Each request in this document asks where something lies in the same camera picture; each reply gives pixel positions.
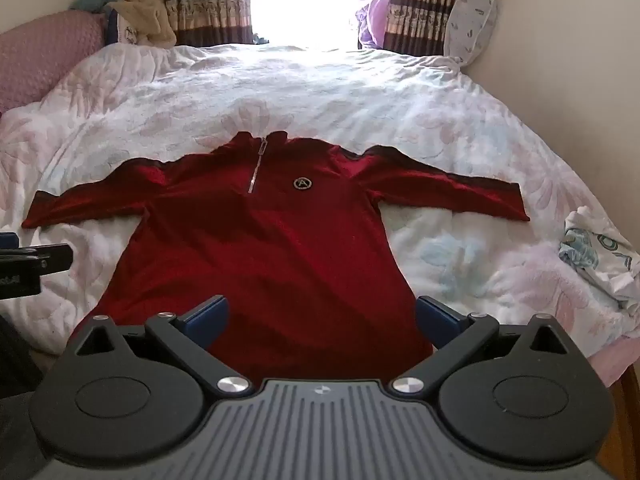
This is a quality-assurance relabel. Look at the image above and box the purple cloth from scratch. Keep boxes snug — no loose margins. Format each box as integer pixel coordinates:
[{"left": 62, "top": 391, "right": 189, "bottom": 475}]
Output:
[{"left": 356, "top": 0, "right": 396, "bottom": 51}]

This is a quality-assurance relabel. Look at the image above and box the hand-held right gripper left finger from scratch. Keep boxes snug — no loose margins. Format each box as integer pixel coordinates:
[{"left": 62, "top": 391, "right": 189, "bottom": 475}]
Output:
[{"left": 75, "top": 296, "right": 253, "bottom": 396}]

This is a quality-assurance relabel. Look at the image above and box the crumpled white printed cloth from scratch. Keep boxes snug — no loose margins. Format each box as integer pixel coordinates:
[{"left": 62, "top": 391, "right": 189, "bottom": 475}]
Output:
[{"left": 559, "top": 205, "right": 640, "bottom": 317}]

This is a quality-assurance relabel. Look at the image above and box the white floral quilt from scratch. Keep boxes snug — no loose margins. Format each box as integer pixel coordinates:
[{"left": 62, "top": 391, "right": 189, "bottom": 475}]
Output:
[{"left": 0, "top": 42, "right": 640, "bottom": 386}]

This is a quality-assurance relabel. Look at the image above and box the red zip-neck shirt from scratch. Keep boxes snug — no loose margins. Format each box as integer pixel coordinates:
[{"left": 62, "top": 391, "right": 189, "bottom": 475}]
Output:
[{"left": 22, "top": 131, "right": 531, "bottom": 386}]

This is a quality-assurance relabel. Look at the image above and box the white pillow with blue trim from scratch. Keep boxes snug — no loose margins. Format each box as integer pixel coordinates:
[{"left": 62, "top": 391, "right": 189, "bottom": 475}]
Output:
[{"left": 102, "top": 7, "right": 151, "bottom": 47}]

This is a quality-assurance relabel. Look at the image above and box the pink textured pillow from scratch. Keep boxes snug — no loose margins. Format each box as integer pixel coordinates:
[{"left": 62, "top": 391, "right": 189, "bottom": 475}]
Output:
[{"left": 0, "top": 10, "right": 108, "bottom": 113}]

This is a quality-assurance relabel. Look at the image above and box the white patterned pillow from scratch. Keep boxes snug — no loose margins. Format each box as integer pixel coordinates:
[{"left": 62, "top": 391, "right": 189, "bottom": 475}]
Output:
[{"left": 444, "top": 0, "right": 498, "bottom": 66}]

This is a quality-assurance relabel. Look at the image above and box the beige fleece blanket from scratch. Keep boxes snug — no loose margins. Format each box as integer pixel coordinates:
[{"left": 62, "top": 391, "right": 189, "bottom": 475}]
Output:
[{"left": 105, "top": 0, "right": 177, "bottom": 47}]

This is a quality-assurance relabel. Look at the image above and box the wooden bed frame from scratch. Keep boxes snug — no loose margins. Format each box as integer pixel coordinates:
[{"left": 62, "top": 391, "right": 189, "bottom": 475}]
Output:
[{"left": 607, "top": 360, "right": 640, "bottom": 480}]

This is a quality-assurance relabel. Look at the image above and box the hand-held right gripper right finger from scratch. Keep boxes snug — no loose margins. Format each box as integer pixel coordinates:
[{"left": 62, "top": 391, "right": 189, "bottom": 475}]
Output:
[{"left": 391, "top": 296, "right": 568, "bottom": 395}]

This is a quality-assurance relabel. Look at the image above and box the pink bed sheet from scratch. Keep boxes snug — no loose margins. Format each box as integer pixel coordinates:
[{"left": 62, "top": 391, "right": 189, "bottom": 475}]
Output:
[{"left": 590, "top": 330, "right": 640, "bottom": 388}]

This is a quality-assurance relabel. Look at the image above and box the brown striped curtain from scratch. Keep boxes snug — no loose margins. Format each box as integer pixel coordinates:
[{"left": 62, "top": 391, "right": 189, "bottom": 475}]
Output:
[
  {"left": 387, "top": 0, "right": 468, "bottom": 56},
  {"left": 145, "top": 0, "right": 256, "bottom": 47}
]

